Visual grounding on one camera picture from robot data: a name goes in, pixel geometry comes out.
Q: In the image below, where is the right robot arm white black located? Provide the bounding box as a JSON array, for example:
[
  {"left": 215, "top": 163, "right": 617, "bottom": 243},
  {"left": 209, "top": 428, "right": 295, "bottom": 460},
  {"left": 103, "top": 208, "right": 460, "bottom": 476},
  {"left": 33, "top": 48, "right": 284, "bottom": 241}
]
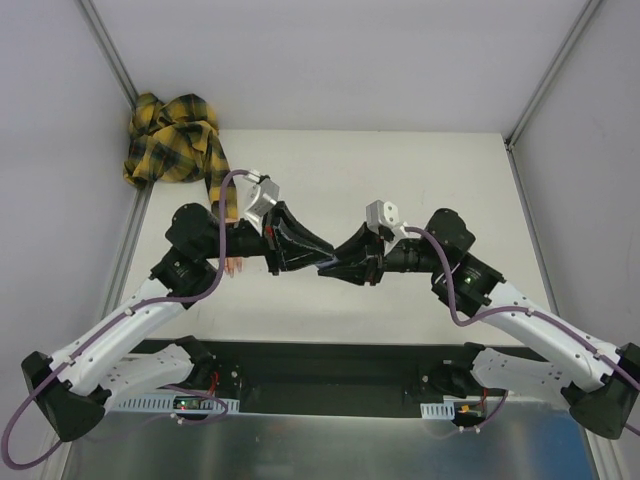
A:
[{"left": 319, "top": 203, "right": 639, "bottom": 440}]

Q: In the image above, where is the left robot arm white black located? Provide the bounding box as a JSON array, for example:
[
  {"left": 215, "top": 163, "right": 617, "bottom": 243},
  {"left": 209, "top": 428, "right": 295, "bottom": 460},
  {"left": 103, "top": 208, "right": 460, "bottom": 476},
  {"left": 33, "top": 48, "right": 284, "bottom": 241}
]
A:
[{"left": 21, "top": 201, "right": 334, "bottom": 442}]

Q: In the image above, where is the mannequin hand with long nails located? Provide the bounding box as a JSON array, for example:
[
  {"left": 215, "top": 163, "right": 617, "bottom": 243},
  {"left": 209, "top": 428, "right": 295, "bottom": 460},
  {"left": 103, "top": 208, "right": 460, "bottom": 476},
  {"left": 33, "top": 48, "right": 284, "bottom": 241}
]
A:
[{"left": 224, "top": 257, "right": 243, "bottom": 277}]

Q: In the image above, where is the yellow plaid shirt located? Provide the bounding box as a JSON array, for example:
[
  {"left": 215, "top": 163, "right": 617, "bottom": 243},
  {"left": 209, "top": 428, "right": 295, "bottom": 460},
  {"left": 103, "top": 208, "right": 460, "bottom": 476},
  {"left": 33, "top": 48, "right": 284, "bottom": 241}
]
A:
[{"left": 123, "top": 93, "right": 231, "bottom": 214}]

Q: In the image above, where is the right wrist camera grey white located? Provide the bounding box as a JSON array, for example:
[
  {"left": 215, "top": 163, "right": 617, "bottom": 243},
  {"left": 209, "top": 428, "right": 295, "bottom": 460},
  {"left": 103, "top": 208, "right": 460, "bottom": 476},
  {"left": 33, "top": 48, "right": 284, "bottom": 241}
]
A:
[{"left": 366, "top": 200, "right": 408, "bottom": 252}]

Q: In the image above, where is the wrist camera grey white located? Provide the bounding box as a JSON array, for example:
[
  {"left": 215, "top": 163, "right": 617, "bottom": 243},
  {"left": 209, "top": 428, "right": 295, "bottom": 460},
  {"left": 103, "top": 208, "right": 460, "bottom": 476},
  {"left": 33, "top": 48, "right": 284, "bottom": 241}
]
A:
[
  {"left": 243, "top": 170, "right": 280, "bottom": 234},
  {"left": 366, "top": 200, "right": 408, "bottom": 252}
]

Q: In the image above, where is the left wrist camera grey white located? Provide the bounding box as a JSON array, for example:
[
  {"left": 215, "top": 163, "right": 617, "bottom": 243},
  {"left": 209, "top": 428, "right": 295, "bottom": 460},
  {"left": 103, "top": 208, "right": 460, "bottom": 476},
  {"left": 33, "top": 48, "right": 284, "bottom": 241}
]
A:
[{"left": 243, "top": 170, "right": 280, "bottom": 234}]

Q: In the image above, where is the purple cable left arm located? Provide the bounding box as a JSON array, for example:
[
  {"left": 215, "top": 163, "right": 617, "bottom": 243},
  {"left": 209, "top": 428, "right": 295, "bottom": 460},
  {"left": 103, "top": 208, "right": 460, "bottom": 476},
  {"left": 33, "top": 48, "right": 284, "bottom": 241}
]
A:
[{"left": 0, "top": 168, "right": 261, "bottom": 469}]

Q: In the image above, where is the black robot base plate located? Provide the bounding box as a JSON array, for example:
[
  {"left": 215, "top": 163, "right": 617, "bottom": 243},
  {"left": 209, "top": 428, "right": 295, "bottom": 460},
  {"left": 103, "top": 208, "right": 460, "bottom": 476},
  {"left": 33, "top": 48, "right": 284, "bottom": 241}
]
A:
[{"left": 152, "top": 339, "right": 506, "bottom": 416}]

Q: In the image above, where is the white slotted cable duct right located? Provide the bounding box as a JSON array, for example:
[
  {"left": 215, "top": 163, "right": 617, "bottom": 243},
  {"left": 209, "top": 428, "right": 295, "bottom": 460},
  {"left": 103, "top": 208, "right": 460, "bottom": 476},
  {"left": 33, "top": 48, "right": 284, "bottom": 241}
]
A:
[{"left": 420, "top": 401, "right": 456, "bottom": 421}]

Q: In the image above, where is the white slotted cable duct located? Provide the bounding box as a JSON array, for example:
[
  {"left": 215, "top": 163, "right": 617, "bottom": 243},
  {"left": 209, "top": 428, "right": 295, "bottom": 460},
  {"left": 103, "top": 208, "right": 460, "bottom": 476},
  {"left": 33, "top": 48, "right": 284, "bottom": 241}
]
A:
[
  {"left": 420, "top": 401, "right": 456, "bottom": 421},
  {"left": 112, "top": 393, "right": 240, "bottom": 415}
]

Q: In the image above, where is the aluminium corner post right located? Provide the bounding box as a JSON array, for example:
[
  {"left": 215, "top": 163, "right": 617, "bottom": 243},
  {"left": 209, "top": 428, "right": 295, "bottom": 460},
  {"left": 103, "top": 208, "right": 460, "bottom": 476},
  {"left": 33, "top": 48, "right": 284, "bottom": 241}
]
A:
[{"left": 504, "top": 0, "right": 606, "bottom": 151}]

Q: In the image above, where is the aluminium corner post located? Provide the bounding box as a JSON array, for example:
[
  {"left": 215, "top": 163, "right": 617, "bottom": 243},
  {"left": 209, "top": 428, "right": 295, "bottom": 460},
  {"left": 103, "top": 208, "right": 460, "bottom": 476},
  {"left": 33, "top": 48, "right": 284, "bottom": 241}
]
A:
[
  {"left": 75, "top": 0, "right": 138, "bottom": 108},
  {"left": 504, "top": 0, "right": 606, "bottom": 151}
]

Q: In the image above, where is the white slotted cable duct left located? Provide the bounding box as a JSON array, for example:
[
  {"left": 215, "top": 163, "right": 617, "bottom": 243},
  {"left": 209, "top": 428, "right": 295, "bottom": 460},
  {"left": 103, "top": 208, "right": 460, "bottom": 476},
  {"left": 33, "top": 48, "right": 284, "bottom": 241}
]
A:
[{"left": 112, "top": 393, "right": 240, "bottom": 415}]

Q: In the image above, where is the aluminium corner post left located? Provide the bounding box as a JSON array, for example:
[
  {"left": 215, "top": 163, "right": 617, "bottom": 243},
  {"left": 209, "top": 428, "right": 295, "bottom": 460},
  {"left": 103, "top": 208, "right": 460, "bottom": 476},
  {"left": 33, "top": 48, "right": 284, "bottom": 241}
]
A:
[{"left": 75, "top": 0, "right": 138, "bottom": 108}]

